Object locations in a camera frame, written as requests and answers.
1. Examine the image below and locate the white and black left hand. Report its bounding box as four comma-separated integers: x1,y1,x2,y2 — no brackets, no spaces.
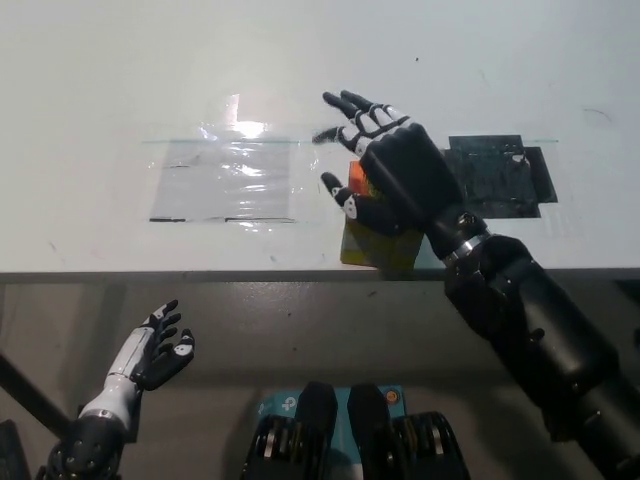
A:
78,299,197,420

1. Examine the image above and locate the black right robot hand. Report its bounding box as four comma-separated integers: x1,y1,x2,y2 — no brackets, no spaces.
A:
312,89,489,261

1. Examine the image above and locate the big orange red puzzle cube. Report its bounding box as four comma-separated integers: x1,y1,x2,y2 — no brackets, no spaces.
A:
339,159,426,274

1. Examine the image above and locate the black teal robot body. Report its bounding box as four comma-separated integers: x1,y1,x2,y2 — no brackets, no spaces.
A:
242,382,474,480

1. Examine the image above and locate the black tape patch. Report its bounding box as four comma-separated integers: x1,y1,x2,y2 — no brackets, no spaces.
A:
439,134,559,220

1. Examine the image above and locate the black diagonal table leg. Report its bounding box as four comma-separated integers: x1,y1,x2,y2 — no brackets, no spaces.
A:
0,349,72,437

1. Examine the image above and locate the clear plastic film sheet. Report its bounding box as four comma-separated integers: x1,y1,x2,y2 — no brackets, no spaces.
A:
141,93,560,236

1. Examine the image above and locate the dark ribbed floor block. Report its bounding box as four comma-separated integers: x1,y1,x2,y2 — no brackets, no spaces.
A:
0,418,32,480

